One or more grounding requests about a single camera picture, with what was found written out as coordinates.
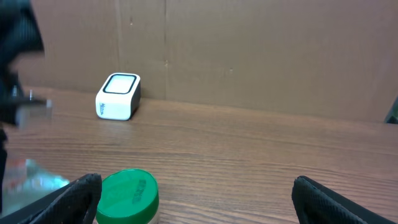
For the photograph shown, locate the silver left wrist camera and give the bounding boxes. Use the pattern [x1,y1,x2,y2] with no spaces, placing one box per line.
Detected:
[16,90,53,128]

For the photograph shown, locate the white barcode scanner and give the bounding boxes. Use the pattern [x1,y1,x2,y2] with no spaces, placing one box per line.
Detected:
[95,73,141,121]

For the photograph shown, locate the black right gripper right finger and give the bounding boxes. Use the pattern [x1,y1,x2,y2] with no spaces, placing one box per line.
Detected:
[292,175,394,224]

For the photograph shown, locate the teal orange snack packet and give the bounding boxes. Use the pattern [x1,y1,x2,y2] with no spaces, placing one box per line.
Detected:
[1,158,70,218]

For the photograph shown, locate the green lid jar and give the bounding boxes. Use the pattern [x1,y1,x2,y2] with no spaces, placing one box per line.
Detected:
[96,169,160,224]

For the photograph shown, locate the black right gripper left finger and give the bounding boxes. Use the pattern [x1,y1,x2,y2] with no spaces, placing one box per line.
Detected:
[1,173,102,224]

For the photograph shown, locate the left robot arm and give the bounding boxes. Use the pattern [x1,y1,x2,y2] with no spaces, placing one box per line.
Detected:
[1,0,44,126]

